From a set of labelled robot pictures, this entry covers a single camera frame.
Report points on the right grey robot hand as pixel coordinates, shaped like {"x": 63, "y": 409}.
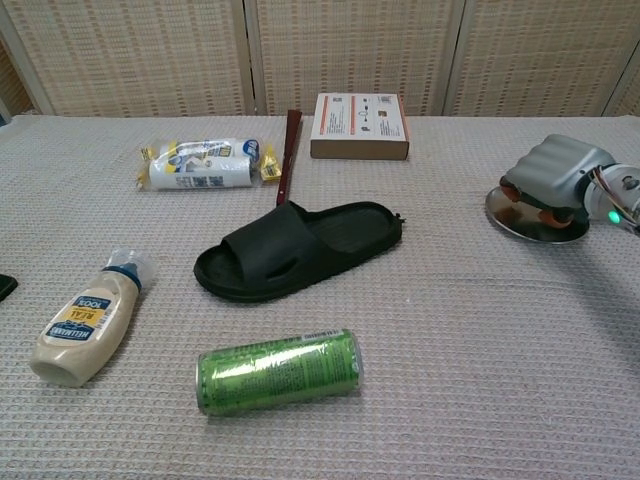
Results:
{"x": 557, "y": 172}

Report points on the black rubber slipper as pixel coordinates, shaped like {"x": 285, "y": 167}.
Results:
{"x": 280, "y": 250}

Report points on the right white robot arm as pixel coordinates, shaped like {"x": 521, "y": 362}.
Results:
{"x": 617, "y": 192}

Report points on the round steel plate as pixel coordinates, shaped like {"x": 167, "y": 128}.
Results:
{"x": 520, "y": 227}

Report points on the bamboo folding screen panel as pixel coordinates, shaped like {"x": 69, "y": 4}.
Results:
{"x": 350, "y": 45}
{"x": 140, "y": 55}
{"x": 540, "y": 55}
{"x": 627, "y": 95}

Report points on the woven fringed tablecloth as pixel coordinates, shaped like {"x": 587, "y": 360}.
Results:
{"x": 475, "y": 325}

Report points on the cardboard box with orange label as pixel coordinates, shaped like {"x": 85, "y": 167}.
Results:
{"x": 357, "y": 127}

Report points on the dark red long shoehorn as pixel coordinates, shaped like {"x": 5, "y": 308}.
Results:
{"x": 289, "y": 155}

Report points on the green drink can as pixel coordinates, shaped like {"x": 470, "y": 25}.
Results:
{"x": 280, "y": 372}

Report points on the white yellow wrapped roll pack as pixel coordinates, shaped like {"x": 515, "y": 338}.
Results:
{"x": 205, "y": 167}

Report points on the mayonnaise squeeze bottle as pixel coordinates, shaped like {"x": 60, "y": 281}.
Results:
{"x": 82, "y": 330}

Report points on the black smartphone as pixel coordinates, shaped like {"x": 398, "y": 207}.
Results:
{"x": 6, "y": 287}

